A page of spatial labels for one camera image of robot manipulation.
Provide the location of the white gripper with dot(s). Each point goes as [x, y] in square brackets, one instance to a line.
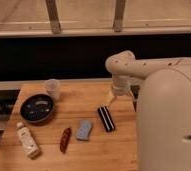
[120, 87]

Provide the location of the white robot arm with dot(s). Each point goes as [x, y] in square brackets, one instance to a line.
[163, 109]

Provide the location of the black striped rectangular block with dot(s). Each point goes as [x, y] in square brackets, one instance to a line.
[106, 118]

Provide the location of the blue sponge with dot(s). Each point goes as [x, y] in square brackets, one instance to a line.
[84, 130]

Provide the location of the white bottle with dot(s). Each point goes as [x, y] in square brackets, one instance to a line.
[28, 142]

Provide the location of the wooden window frame post right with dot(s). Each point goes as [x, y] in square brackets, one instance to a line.
[119, 15]

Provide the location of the wooden window frame post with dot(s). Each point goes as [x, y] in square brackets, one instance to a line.
[53, 16]
[119, 15]

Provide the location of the wooden window frame post left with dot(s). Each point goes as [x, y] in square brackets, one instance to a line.
[53, 16]

